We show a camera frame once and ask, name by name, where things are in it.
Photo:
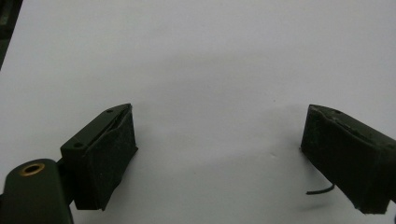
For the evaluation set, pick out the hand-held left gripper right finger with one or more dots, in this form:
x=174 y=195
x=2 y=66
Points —
x=348 y=155

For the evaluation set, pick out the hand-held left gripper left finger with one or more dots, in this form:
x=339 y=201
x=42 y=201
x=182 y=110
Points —
x=99 y=161

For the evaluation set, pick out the white table mat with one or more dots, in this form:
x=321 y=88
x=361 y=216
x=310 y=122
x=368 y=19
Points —
x=218 y=62

